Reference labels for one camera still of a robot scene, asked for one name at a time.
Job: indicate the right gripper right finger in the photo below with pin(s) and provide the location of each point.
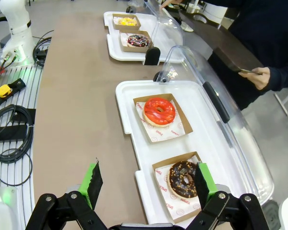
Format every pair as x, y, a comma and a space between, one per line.
202, 184

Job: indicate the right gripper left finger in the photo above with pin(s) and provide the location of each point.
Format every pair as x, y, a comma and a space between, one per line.
93, 184

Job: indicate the chocolate donut with nut bits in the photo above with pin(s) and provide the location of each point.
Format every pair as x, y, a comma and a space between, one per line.
180, 189

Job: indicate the white printed paper liner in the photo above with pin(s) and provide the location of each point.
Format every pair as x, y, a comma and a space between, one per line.
163, 134
175, 206
116, 21
124, 40

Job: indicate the cardboard box of nut donut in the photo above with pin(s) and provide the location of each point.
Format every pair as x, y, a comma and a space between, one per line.
162, 165

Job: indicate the cardboard box of sprinkle donut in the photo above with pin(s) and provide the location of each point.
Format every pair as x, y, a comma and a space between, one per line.
134, 49

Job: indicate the dark brown serving tray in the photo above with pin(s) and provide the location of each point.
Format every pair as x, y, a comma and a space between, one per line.
206, 36

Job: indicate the chocolate donut with coloured sprinkles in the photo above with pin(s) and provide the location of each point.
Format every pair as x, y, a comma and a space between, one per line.
138, 41

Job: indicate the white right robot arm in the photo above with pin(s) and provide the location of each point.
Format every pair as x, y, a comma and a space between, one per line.
2, 210

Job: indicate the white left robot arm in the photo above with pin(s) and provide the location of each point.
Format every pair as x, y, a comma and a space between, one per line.
16, 24

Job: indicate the person's left forearm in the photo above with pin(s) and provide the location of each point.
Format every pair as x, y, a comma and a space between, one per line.
284, 77

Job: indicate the cardboard box of red donut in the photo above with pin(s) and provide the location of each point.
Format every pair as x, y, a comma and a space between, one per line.
184, 125

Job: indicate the red glazed donut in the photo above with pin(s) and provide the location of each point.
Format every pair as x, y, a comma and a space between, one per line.
158, 115

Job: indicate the cardboard box of yellow donut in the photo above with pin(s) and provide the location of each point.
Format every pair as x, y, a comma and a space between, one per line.
115, 24

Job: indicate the person in navy sweater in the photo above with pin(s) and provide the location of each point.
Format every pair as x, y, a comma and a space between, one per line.
261, 31

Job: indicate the yellow sprinkled donut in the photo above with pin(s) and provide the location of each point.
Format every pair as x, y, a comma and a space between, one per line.
127, 22

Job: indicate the person's left hand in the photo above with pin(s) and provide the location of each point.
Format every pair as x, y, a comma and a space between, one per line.
259, 77

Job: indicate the person's right hand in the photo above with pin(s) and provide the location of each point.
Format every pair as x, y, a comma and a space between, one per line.
170, 2

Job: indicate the clear plastic tray lid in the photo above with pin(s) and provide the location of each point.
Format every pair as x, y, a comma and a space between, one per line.
242, 153
168, 24

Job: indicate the white tray with black hinges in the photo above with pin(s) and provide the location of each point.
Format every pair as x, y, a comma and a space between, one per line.
206, 134
115, 48

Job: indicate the white metal table leg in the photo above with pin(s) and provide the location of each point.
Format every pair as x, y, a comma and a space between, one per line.
282, 104

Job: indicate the aluminium slotted mounting plate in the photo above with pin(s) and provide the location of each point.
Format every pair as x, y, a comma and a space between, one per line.
26, 79

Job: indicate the black flat bracket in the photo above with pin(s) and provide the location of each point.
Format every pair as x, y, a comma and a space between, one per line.
9, 133
24, 116

